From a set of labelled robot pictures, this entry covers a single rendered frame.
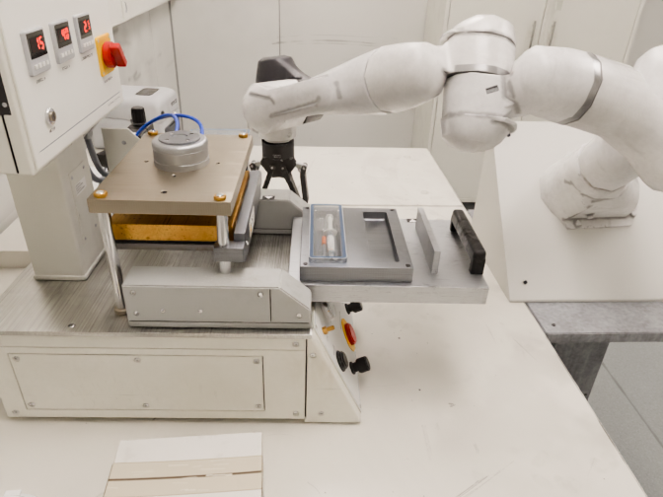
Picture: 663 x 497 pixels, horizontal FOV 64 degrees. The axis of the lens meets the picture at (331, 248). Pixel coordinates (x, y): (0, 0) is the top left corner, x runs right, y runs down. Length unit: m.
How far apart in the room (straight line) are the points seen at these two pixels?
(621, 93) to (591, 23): 2.27
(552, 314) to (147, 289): 0.81
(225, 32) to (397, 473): 2.80
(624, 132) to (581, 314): 0.43
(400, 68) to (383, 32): 2.41
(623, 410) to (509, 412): 1.30
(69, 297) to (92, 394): 0.15
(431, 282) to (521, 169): 0.56
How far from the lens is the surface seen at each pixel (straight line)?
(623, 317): 1.26
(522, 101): 0.88
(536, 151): 1.33
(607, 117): 0.93
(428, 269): 0.83
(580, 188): 1.20
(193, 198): 0.70
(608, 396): 2.25
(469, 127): 0.87
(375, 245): 0.86
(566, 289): 1.25
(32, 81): 0.72
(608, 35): 3.24
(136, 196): 0.72
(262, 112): 1.07
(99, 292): 0.88
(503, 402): 0.96
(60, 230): 0.88
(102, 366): 0.84
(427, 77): 0.88
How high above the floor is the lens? 1.40
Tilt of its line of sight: 30 degrees down
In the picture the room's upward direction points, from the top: 2 degrees clockwise
